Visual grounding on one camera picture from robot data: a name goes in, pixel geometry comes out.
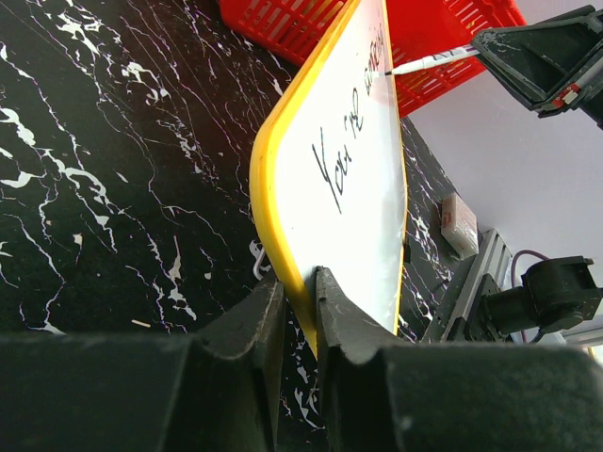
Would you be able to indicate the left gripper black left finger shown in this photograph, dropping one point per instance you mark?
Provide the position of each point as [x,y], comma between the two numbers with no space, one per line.
[216,389]

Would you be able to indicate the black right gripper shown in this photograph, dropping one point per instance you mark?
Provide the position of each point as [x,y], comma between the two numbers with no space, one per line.
[550,67]

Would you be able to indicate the small pink white box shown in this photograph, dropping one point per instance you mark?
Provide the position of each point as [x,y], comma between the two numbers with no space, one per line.
[459,226]

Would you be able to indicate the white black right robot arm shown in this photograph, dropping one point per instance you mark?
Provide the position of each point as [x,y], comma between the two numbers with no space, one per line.
[555,294]

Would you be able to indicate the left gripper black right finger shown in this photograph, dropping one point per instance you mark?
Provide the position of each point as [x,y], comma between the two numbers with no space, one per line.
[380,393]

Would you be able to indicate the red plastic shopping basket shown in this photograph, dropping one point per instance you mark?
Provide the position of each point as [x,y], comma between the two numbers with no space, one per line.
[291,29]

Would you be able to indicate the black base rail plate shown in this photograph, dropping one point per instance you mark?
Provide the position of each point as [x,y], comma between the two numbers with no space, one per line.
[494,258]

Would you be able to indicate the white board yellow frame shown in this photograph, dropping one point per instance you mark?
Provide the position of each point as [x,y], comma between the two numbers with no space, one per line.
[327,177]

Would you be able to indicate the white marker black cap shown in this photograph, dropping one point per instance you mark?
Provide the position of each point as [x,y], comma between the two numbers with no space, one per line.
[435,60]

